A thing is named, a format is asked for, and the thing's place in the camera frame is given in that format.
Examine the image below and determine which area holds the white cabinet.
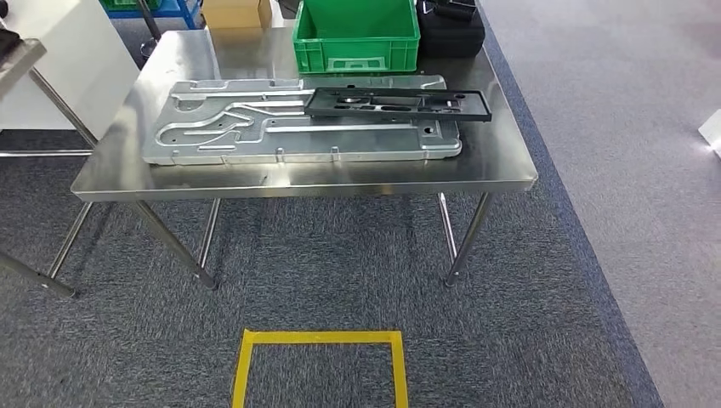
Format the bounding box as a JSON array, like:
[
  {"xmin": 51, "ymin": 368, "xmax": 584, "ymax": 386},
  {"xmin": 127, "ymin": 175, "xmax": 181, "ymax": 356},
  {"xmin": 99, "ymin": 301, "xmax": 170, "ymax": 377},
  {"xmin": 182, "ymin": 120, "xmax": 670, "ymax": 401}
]
[{"xmin": 0, "ymin": 0, "xmax": 141, "ymax": 142}]

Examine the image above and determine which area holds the blue metal shelf rack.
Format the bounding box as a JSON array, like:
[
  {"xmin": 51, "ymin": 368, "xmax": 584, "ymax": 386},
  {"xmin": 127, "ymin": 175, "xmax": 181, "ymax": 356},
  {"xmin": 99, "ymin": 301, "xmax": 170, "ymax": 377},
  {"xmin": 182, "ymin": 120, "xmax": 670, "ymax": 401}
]
[{"xmin": 101, "ymin": 0, "xmax": 204, "ymax": 31}]

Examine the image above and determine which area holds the black carry case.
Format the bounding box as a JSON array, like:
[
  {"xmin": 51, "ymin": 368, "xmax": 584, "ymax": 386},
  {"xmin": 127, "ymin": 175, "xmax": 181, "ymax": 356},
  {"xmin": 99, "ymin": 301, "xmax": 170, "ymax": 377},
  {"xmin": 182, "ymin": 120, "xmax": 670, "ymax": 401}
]
[{"xmin": 415, "ymin": 0, "xmax": 486, "ymax": 59}]

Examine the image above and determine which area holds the stainless steel table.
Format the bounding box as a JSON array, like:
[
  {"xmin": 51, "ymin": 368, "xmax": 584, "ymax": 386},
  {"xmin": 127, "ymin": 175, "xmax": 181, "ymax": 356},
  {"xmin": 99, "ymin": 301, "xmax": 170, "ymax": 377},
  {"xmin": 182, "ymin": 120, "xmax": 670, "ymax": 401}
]
[{"xmin": 0, "ymin": 37, "xmax": 99, "ymax": 299}]

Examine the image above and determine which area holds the stamped sheet metal panel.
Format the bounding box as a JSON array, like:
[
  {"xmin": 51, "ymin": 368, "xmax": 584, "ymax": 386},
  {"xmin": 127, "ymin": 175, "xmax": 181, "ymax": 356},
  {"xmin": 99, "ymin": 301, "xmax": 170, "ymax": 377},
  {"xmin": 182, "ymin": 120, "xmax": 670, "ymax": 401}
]
[{"xmin": 140, "ymin": 74, "xmax": 463, "ymax": 167}]

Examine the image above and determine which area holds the brown cardboard box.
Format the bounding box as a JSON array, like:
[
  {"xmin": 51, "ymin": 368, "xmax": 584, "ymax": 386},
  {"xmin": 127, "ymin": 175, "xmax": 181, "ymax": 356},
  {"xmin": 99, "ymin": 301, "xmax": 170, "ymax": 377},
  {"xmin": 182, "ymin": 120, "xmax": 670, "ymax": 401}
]
[{"xmin": 201, "ymin": 0, "xmax": 275, "ymax": 31}]

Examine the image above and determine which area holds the stanchion post chrome base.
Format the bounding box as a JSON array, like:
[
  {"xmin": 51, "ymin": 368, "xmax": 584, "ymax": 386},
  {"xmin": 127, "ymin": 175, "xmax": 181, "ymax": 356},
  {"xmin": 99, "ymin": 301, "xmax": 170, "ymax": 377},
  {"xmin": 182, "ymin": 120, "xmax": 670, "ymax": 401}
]
[{"xmin": 134, "ymin": 0, "xmax": 163, "ymax": 59}]

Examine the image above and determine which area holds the stainless steel workbench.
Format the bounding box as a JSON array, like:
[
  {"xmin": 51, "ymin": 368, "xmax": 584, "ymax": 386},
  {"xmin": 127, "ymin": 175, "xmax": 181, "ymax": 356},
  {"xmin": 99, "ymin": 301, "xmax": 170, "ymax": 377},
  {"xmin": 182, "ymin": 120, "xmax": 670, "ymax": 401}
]
[{"xmin": 70, "ymin": 28, "xmax": 539, "ymax": 291}]

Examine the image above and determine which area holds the black plastic car part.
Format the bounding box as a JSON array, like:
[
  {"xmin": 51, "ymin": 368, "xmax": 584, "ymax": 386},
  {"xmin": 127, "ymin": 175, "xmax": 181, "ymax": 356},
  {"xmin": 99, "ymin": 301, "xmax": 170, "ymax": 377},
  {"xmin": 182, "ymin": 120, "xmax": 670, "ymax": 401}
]
[{"xmin": 304, "ymin": 86, "xmax": 493, "ymax": 123}]

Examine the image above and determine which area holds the green plastic crate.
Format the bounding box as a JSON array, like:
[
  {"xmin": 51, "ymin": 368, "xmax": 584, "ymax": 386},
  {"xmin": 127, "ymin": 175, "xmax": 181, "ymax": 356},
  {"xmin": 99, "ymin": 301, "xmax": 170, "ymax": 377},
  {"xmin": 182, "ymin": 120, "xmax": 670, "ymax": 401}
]
[
  {"xmin": 99, "ymin": 0, "xmax": 162, "ymax": 11},
  {"xmin": 292, "ymin": 0, "xmax": 422, "ymax": 76}
]

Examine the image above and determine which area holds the white board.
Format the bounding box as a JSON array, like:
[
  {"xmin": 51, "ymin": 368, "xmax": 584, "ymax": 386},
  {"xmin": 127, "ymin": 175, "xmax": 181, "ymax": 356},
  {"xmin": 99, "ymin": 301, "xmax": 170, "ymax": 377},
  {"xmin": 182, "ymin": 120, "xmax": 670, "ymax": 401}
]
[{"xmin": 698, "ymin": 110, "xmax": 721, "ymax": 154}]

